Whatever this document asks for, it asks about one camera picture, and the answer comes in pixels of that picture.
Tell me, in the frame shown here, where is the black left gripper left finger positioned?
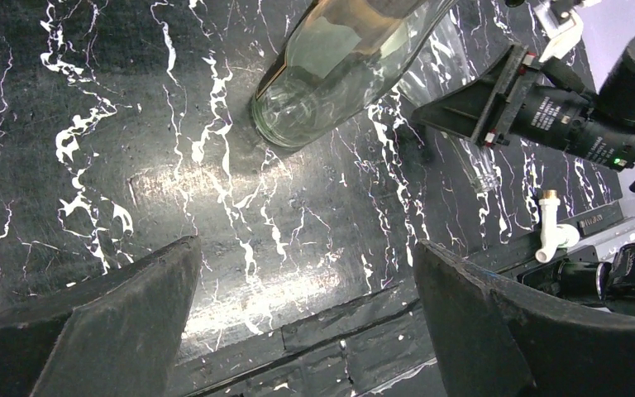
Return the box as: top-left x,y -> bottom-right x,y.
0,237 -> 202,396

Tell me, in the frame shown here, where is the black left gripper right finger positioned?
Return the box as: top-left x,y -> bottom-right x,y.
414,241 -> 635,396

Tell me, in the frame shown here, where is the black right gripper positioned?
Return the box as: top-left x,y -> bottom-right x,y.
411,44 -> 635,171

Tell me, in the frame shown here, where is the clear glass bottle tall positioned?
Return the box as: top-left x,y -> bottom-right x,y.
251,0 -> 455,150

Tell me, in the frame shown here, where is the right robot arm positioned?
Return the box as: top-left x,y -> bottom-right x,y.
412,37 -> 635,317

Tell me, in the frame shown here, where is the white plastic peg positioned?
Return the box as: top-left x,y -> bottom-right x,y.
535,189 -> 580,264

